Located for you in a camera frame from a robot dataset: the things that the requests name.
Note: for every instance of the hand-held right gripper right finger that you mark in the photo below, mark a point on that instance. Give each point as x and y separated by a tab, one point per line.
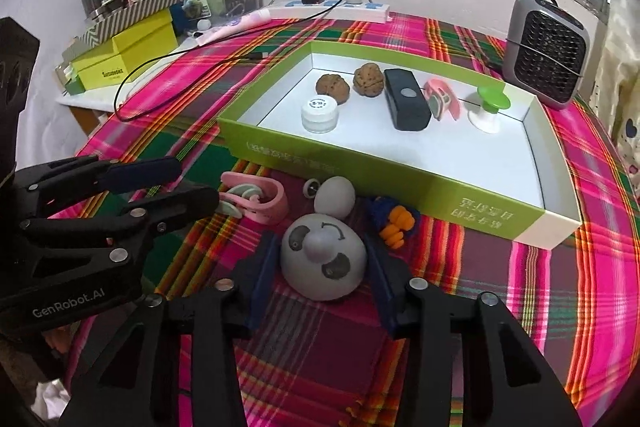
377	277

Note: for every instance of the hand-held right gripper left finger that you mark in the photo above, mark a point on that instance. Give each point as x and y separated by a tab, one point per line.
262	277

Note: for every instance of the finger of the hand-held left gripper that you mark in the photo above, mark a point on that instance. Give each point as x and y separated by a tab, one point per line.
145	174
195	202

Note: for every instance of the white panda toy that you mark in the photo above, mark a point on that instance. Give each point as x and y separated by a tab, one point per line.
322	259

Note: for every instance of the pink clip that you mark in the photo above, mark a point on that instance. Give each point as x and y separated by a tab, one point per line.
442	99
260	202

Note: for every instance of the green and white cardboard box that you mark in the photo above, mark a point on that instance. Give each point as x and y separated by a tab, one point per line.
450	152

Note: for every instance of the small white jar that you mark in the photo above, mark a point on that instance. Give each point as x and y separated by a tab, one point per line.
320	114

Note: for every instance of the black rectangular speaker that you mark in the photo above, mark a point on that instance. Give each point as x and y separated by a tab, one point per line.
406	99

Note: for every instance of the brown walnut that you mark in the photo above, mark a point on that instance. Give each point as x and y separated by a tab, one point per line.
368	79
332	84

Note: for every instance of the person's left hand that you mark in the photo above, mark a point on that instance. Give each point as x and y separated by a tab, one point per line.
55	339

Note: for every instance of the blue and orange toy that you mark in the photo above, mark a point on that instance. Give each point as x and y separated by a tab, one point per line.
395	222

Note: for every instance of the white side table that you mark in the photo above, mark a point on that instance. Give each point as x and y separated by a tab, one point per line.
82	103

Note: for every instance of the white crumpled paper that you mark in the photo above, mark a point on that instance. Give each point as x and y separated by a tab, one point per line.
52	399

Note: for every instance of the yellow-green shoebox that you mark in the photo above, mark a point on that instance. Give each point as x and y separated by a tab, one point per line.
130	52

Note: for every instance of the pink plaid blanket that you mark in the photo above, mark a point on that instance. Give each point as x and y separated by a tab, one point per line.
500	297

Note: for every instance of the grey zigzag striped box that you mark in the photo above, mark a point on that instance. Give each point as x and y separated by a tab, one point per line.
125	19

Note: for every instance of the dark blue small object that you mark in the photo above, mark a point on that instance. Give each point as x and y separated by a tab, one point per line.
187	12

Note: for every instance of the white and pink tube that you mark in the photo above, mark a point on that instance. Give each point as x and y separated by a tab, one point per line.
232	26

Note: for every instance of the white knob with green top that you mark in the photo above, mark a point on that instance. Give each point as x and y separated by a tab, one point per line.
489	107

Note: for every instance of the white power strip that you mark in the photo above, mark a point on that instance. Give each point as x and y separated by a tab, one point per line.
340	9

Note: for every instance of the grey portable fan heater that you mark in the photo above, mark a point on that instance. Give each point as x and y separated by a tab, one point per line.
547	52

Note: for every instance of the cream patterned curtain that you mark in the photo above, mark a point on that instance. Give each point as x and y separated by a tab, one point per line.
620	107

